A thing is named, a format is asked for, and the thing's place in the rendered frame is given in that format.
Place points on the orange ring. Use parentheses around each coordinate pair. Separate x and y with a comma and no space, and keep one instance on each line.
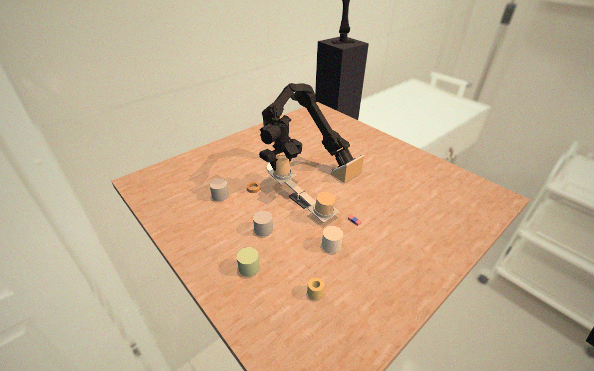
(253,184)

